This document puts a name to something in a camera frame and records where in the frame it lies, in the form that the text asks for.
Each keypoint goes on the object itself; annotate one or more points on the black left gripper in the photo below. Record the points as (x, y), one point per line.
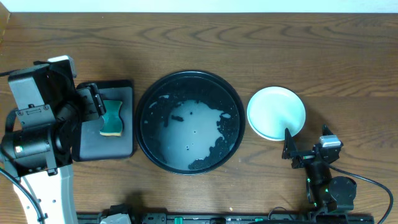
(94, 101)

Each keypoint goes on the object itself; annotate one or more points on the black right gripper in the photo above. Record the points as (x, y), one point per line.
(290, 150)

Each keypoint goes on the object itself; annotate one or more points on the green yellow sponge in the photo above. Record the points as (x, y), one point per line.
(113, 125)

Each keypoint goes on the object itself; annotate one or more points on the mint green plate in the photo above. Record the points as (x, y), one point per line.
(274, 109)

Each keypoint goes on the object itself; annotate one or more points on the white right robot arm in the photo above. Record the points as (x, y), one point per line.
(331, 196)

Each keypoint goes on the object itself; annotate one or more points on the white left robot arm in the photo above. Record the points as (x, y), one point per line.
(37, 152)

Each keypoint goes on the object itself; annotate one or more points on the black rectangular tray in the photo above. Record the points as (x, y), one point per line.
(92, 145)

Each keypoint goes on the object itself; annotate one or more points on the black round tray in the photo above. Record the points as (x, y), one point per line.
(190, 122)

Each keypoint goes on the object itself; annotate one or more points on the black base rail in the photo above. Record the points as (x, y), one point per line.
(125, 214)

